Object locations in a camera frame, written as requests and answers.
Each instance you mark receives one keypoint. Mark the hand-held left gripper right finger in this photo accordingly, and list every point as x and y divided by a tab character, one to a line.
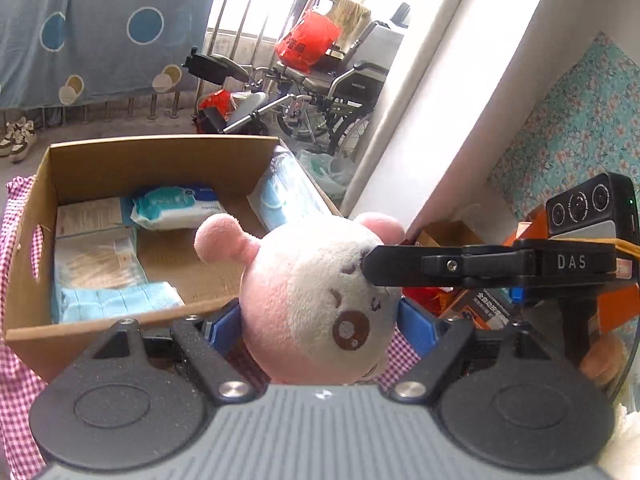
412	325

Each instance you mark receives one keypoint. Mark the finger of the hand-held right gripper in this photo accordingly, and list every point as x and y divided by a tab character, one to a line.
440	265

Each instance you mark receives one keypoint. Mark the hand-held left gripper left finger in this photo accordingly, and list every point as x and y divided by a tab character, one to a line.
225	327

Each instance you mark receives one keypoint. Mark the pink white plush toy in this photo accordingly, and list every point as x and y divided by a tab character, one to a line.
310	300

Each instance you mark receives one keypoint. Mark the clear bag of cotton swabs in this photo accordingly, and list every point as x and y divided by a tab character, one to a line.
95	265

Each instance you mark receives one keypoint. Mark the brown cardboard box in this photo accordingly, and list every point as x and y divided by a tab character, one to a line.
165	160

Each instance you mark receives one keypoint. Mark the orange box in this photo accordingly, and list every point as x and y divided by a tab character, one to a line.
615	310

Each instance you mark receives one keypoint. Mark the light blue folded towel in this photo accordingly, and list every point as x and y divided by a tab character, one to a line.
115	302

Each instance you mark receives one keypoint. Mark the wet wipes pack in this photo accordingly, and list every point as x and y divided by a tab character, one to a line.
175	207

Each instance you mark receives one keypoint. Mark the floral patterned cloth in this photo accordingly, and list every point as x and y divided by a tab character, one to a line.
575	125

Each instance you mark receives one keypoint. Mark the pack of blue face masks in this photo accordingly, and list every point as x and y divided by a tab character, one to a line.
285	195

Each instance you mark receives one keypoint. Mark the clear plastic bag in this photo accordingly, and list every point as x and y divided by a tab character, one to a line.
325	172

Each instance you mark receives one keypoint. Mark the white fluffy cloth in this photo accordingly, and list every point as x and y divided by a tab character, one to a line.
622	435

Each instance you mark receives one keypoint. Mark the wheelchair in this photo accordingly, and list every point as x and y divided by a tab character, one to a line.
350	85

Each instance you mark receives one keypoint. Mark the small red bag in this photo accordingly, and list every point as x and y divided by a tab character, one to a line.
215	110

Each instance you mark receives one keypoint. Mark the pink checkered cloth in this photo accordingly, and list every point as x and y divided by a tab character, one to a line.
20	410

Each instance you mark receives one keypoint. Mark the red printed plastic bag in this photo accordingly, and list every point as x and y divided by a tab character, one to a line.
305	40

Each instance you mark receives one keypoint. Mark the yellow towel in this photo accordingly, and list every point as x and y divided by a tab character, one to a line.
350	15

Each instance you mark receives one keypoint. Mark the white brown sneaker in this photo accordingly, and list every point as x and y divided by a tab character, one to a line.
7	140
24	142

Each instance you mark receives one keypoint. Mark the metal railing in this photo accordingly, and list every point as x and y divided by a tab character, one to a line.
245	10

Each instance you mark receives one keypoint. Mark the blue printed bedsheet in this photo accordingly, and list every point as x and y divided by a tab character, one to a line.
100	20

